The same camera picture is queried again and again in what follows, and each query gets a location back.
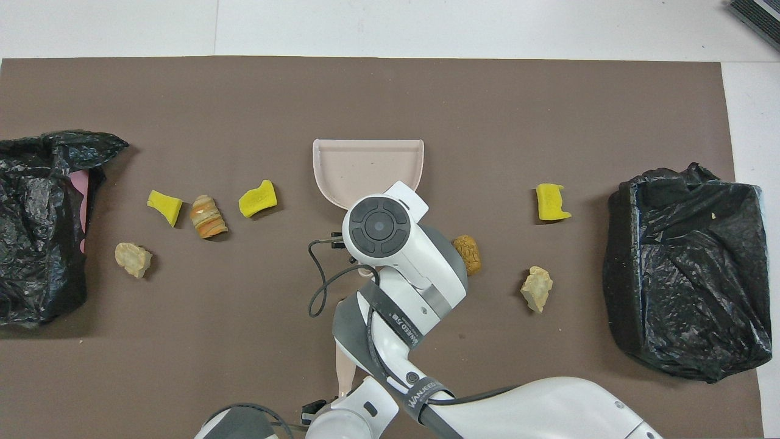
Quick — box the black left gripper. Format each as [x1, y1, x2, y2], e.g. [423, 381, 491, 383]
[303, 399, 330, 427]

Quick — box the beige hand brush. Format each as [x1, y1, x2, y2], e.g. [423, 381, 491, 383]
[335, 348, 355, 400]

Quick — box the wide yellow sponge piece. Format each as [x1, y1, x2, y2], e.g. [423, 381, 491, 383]
[238, 180, 278, 218]

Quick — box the striped croissant piece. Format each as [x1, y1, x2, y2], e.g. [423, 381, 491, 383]
[190, 195, 229, 239]

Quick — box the brown fried roll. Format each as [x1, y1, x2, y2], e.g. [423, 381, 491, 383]
[452, 235, 482, 276]

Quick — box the pale bread chunk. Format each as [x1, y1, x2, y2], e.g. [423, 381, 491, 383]
[115, 243, 153, 279]

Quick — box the beige plastic dustpan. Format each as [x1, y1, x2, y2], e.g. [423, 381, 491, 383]
[313, 138, 425, 278]

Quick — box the pale food scrap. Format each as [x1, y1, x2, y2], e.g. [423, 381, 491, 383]
[521, 266, 554, 313]

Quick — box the small yellow sponge piece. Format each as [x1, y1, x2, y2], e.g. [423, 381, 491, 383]
[148, 190, 183, 227]

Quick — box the notched yellow sponge piece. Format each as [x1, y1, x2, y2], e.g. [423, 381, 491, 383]
[536, 183, 572, 221]

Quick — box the pink plastic bin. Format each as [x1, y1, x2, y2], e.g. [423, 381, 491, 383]
[69, 171, 91, 254]

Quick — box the crumpled black trash bag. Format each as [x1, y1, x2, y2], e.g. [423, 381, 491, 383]
[0, 130, 130, 327]

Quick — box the black bag lined bin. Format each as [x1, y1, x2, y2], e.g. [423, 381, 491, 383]
[602, 162, 773, 384]

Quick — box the brown table mat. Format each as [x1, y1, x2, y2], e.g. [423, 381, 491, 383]
[0, 57, 765, 439]

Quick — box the dark grey slatted panel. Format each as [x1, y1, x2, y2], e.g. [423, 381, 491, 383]
[728, 0, 780, 52]

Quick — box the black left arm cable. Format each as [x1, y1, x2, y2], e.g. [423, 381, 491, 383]
[201, 402, 294, 439]

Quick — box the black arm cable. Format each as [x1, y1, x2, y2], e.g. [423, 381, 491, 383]
[201, 402, 294, 439]
[308, 239, 380, 318]

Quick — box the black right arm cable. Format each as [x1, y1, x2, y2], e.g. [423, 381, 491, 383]
[308, 239, 380, 318]

